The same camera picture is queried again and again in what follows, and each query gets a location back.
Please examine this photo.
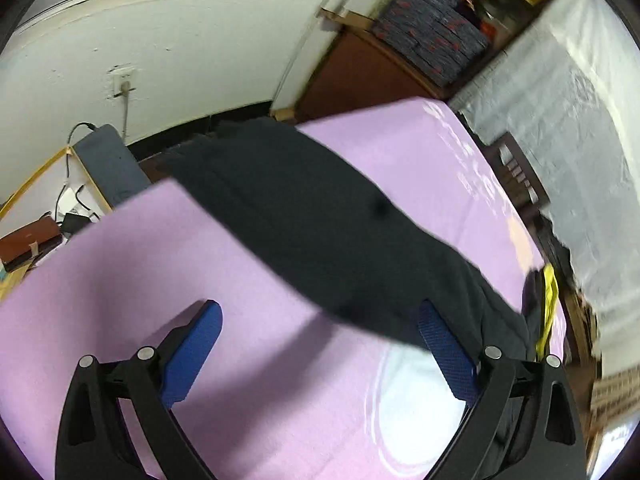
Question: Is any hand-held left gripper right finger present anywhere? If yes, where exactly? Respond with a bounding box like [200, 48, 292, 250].
[418, 299, 589, 480]

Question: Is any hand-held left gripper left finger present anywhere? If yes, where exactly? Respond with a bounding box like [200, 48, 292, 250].
[54, 299, 224, 480]

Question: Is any black printed t-shirt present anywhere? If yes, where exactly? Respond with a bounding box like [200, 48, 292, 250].
[159, 117, 548, 476]

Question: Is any purple tablecloth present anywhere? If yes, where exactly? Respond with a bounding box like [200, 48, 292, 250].
[0, 96, 568, 480]

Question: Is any yellow strip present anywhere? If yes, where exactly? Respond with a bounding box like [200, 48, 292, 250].
[536, 263, 560, 357]

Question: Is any pile of cardboard boxes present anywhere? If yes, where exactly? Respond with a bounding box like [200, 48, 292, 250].
[560, 285, 640, 461]

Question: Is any black power adapter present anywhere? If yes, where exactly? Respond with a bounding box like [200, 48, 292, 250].
[62, 212, 92, 234]

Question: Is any brown leather case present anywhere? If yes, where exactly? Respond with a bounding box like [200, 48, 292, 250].
[0, 217, 64, 266]

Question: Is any dark wooden chair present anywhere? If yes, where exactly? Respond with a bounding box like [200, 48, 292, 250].
[482, 131, 551, 222]

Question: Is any grey padded chair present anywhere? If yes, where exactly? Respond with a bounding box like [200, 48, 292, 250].
[74, 125, 152, 209]

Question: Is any white lace cloth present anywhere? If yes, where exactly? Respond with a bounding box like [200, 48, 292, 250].
[447, 0, 640, 357]

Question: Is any brown wooden cabinet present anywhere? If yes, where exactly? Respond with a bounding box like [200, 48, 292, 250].
[295, 24, 447, 124]

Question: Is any stack of blue patterned boxes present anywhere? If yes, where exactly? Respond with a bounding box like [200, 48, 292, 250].
[372, 0, 492, 89]

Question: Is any yellow edged wooden frame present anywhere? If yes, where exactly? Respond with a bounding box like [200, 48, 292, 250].
[0, 144, 114, 222]

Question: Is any white power cable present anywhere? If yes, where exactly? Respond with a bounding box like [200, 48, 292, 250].
[118, 85, 133, 144]

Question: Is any white wall socket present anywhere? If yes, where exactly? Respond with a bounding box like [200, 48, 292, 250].
[106, 64, 137, 99]

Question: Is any white wall conduit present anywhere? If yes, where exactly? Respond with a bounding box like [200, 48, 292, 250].
[270, 0, 367, 113]

